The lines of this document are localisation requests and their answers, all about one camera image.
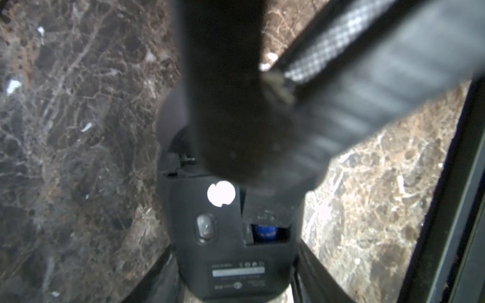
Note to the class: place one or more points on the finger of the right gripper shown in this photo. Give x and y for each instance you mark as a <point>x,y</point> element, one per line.
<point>237,130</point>
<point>358,66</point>

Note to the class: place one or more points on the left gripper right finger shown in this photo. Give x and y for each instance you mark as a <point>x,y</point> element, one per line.
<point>312,283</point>

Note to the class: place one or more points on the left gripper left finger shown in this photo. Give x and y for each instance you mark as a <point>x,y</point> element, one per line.
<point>162,284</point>

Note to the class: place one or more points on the black wireless mouse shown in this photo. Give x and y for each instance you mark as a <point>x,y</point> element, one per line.
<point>232,244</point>

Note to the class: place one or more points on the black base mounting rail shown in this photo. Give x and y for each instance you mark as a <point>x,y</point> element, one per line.
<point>451,209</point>

